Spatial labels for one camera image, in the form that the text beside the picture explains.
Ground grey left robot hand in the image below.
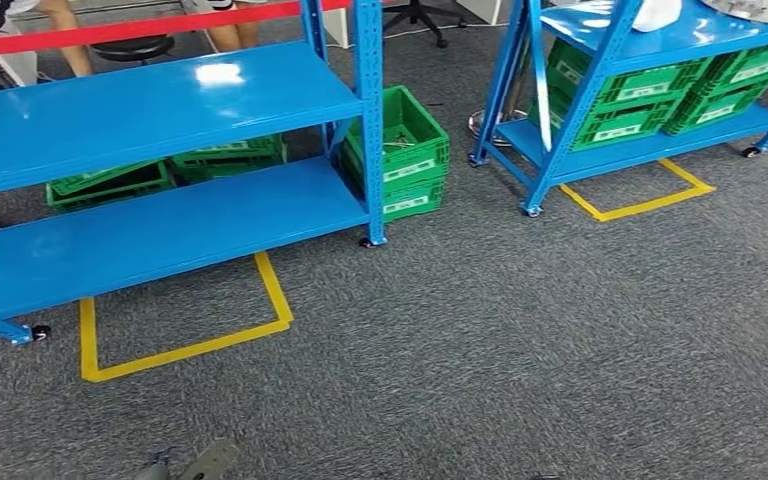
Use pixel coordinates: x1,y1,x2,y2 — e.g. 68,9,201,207
177,437,241,480

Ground red barrier belt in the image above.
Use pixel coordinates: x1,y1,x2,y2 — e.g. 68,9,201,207
0,0,352,61

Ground green plastic crate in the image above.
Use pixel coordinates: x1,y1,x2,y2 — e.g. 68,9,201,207
528,86,687,154
660,79,768,137
546,38,713,111
46,160,177,213
170,134,289,187
695,38,768,94
340,84,452,193
373,177,448,223

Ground white desk panel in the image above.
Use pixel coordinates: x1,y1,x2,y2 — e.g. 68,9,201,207
320,7,352,49

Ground grey round plastic part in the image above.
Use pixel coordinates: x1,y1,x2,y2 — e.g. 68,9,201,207
701,0,768,26

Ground black stool chrome base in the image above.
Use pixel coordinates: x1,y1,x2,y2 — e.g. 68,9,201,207
89,34,177,64

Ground dark stanchion chrome base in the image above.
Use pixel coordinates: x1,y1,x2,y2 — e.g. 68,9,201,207
468,109,530,148

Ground black office chair base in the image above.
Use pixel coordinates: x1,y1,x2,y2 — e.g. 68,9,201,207
383,0,468,49

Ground white plastic part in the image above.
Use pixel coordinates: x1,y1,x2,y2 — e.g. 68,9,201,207
632,0,683,33

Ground blue metal shelf rack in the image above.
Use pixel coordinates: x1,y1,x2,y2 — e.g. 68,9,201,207
0,0,387,347
468,0,768,219

